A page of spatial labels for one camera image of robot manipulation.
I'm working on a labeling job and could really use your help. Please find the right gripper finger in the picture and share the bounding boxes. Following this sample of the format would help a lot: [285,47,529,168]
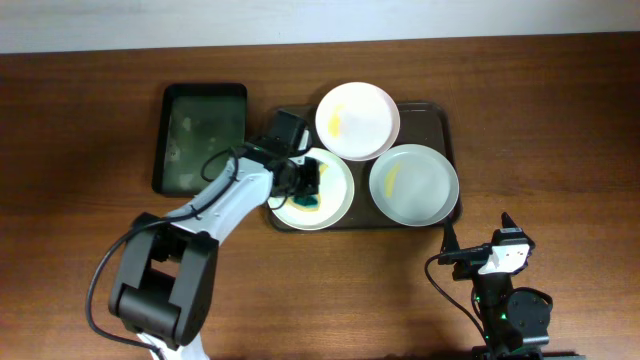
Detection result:
[501,212,519,230]
[440,217,460,254]

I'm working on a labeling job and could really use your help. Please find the light blue plate right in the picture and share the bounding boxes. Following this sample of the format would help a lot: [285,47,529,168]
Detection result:
[369,144,460,227]

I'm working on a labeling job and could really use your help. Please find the black water tray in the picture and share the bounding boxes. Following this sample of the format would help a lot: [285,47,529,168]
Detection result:
[151,83,248,197]

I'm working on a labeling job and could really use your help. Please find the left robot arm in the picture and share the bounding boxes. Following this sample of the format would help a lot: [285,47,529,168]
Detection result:
[105,110,320,359]

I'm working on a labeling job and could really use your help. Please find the white plate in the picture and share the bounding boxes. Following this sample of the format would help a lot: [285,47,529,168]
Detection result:
[315,82,401,161]
[268,148,355,232]

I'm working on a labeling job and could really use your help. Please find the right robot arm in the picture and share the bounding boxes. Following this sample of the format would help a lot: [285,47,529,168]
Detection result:
[424,213,581,360]

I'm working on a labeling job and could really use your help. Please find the green yellow sponge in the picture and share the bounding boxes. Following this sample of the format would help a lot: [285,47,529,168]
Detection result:
[291,194,320,212]

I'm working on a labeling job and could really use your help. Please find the brown serving tray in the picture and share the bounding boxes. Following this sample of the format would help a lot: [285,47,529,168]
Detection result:
[263,101,463,233]

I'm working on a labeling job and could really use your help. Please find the white plate top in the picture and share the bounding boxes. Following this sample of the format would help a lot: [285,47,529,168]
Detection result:
[315,82,401,161]

